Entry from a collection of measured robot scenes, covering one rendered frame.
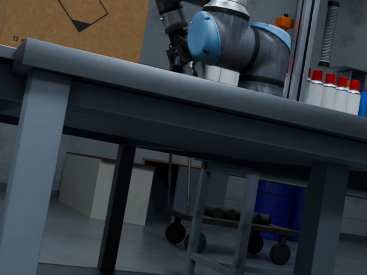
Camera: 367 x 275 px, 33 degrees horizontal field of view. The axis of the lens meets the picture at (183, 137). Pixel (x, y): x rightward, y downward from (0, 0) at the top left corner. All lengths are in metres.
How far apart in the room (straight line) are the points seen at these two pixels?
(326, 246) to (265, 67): 0.45
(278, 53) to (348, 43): 9.79
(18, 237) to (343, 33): 10.49
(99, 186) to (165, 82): 6.12
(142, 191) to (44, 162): 6.29
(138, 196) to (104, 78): 6.29
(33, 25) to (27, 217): 0.50
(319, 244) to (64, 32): 0.70
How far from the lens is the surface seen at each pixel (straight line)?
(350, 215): 11.34
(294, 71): 1.87
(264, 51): 1.51
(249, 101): 1.04
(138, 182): 7.21
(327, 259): 1.38
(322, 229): 1.36
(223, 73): 1.91
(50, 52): 0.94
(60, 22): 1.34
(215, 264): 3.56
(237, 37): 1.47
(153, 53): 9.57
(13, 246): 0.96
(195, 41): 1.49
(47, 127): 0.95
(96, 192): 7.08
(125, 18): 1.38
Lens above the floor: 0.67
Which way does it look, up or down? 3 degrees up
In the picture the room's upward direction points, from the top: 10 degrees clockwise
